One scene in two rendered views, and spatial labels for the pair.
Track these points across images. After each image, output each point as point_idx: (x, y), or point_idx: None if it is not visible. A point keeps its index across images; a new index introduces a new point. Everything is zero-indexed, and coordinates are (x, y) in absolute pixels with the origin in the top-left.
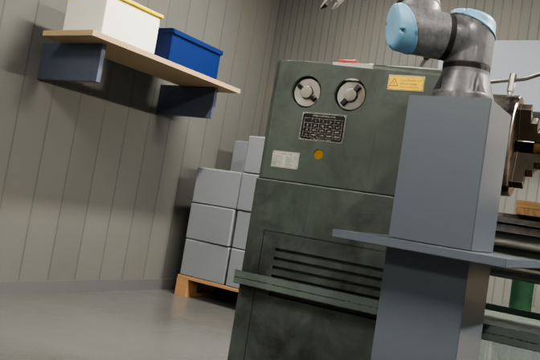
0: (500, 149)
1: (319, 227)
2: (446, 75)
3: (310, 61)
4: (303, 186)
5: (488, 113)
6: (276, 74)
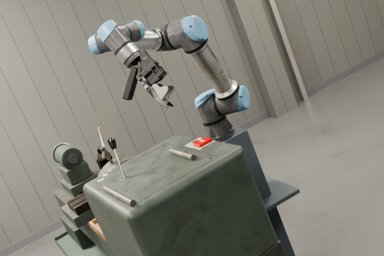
0: None
1: None
2: (228, 120)
3: (225, 143)
4: None
5: None
6: (246, 159)
